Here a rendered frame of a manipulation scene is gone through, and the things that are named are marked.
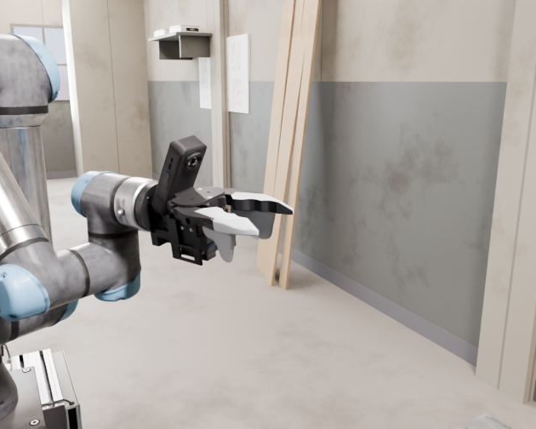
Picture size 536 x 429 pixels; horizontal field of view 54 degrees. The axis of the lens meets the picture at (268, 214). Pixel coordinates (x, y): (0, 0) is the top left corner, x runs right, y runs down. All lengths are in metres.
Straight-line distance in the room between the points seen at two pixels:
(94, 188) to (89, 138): 7.99
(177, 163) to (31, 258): 0.24
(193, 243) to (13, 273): 0.23
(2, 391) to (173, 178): 0.56
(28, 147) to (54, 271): 0.31
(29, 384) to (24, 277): 0.45
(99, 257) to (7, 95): 0.33
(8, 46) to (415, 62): 2.80
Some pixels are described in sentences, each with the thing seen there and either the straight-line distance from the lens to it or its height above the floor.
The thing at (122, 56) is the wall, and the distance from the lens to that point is 8.87.
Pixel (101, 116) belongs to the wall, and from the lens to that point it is 8.80.
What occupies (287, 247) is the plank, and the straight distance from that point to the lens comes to 4.16.
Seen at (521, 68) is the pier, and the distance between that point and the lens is 2.85.
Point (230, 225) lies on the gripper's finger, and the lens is 0.60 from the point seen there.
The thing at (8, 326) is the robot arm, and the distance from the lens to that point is 1.04.
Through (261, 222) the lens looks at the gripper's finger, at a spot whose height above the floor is 1.43.
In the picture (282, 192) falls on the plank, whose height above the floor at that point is 0.75.
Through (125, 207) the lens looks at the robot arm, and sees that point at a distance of 0.75.
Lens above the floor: 1.61
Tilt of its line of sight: 14 degrees down
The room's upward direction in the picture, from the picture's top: straight up
